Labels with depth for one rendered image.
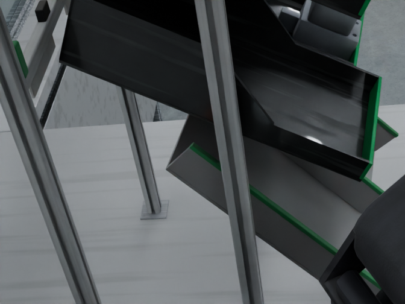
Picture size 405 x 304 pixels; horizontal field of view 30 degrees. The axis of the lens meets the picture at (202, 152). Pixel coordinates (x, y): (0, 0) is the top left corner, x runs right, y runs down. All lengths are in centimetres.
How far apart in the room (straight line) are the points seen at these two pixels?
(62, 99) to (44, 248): 53
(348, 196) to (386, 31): 234
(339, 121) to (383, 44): 238
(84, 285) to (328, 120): 29
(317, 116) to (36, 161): 26
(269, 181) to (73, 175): 53
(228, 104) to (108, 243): 56
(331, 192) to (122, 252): 37
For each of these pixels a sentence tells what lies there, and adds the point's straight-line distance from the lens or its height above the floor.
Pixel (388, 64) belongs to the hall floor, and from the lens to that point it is 296.
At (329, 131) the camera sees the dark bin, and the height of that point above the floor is 120.
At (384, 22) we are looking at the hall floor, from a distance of 323.
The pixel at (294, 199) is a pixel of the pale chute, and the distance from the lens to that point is 80.
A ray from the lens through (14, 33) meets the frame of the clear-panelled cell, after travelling 168.
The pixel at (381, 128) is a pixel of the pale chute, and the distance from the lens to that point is 98.
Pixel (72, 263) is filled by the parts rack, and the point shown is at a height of 111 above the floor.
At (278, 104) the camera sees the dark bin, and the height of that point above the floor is 123.
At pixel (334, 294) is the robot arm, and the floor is 128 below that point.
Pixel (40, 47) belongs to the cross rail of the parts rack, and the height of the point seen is 131.
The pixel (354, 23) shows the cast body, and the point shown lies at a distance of 78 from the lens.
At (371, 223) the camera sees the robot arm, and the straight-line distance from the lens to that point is 43.
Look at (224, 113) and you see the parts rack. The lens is 61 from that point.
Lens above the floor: 164
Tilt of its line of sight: 39 degrees down
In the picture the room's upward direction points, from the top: 10 degrees counter-clockwise
